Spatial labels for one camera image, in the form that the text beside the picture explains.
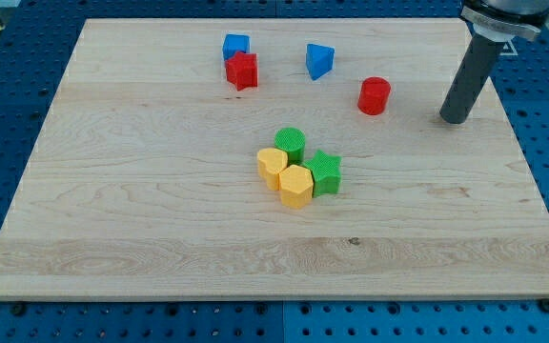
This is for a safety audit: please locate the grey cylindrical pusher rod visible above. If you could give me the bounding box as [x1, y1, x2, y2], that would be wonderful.
[439, 33, 504, 124]

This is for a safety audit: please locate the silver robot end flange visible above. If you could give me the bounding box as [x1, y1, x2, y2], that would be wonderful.
[460, 0, 549, 42]

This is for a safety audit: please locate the red cylinder block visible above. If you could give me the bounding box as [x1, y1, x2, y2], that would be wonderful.
[357, 76, 392, 115]

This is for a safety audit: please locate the blue triangle block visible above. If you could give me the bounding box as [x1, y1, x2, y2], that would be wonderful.
[305, 44, 336, 81]

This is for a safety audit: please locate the green star block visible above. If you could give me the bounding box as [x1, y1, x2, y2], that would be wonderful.
[302, 150, 341, 197]

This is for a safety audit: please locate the green cylinder block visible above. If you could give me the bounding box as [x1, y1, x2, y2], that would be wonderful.
[274, 127, 306, 164]

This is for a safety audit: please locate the yellow hexagon block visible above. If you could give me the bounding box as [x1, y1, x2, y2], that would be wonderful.
[279, 165, 314, 209]

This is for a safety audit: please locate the yellow heart block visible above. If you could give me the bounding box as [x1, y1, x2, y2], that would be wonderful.
[256, 148, 288, 191]

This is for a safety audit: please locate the red star block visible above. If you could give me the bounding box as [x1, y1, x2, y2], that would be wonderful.
[225, 50, 258, 91]

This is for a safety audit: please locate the blue cube block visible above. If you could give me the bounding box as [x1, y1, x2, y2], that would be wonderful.
[222, 33, 251, 60]

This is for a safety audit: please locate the light wooden board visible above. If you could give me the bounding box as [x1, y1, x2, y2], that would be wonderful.
[0, 18, 549, 302]

